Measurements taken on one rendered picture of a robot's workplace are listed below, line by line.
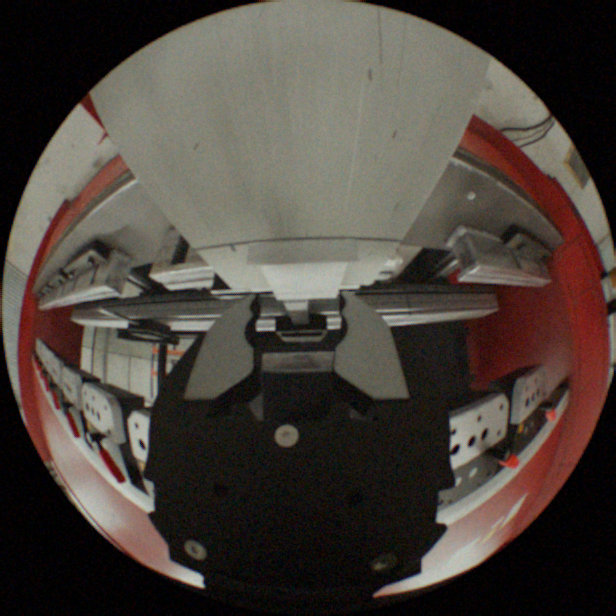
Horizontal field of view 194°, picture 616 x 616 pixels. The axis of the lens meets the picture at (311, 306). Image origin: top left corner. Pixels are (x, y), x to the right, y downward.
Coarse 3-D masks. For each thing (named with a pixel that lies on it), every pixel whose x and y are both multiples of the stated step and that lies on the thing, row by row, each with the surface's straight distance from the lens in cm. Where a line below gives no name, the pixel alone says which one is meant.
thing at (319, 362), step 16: (320, 352) 22; (272, 368) 22; (288, 368) 22; (304, 368) 22; (320, 368) 22; (272, 384) 22; (288, 384) 21; (304, 384) 21; (320, 384) 21; (272, 400) 22; (288, 400) 22; (304, 400) 21; (320, 400) 21; (336, 400) 22; (272, 416) 22; (288, 416) 22; (304, 416) 22; (320, 416) 22
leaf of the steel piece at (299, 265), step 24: (288, 240) 14; (312, 240) 14; (336, 240) 14; (264, 264) 14; (288, 264) 17; (312, 264) 17; (336, 264) 18; (288, 288) 22; (312, 288) 22; (336, 288) 23
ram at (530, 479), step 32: (64, 416) 78; (544, 416) 67; (64, 448) 103; (544, 448) 71; (96, 480) 68; (512, 480) 54; (544, 480) 105; (96, 512) 116; (128, 512) 59; (448, 512) 37; (480, 512) 49; (128, 544) 105; (160, 544) 60; (448, 544) 51; (192, 576) 74; (416, 576) 64; (448, 576) 97
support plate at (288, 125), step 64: (320, 0) 10; (128, 64) 12; (192, 64) 10; (256, 64) 9; (320, 64) 9; (384, 64) 10; (448, 64) 11; (128, 128) 13; (192, 128) 11; (256, 128) 10; (320, 128) 10; (384, 128) 10; (448, 128) 12; (192, 192) 13; (256, 192) 12; (320, 192) 11; (384, 192) 12; (384, 256) 18
